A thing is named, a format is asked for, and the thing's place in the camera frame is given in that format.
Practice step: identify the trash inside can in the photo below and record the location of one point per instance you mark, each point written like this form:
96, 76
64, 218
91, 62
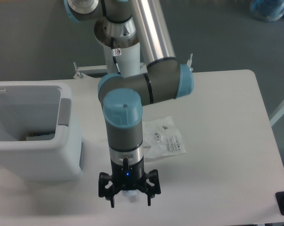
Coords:
40, 136

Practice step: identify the crumpled clear plastic bag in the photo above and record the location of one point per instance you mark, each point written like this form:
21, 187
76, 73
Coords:
161, 138

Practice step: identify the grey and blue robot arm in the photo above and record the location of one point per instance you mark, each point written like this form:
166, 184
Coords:
122, 99

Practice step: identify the white plastic trash can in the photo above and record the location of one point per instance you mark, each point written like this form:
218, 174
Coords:
39, 107

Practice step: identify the white pedestal base frame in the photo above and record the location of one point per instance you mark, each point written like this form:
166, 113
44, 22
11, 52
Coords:
98, 69

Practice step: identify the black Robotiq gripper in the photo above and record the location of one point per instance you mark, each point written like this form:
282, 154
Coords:
110, 185

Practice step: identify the crushed clear plastic bottle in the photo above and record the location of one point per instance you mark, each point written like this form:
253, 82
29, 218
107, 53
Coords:
131, 195

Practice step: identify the blue plastic bag on floor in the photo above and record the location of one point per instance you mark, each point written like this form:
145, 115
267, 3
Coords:
267, 10

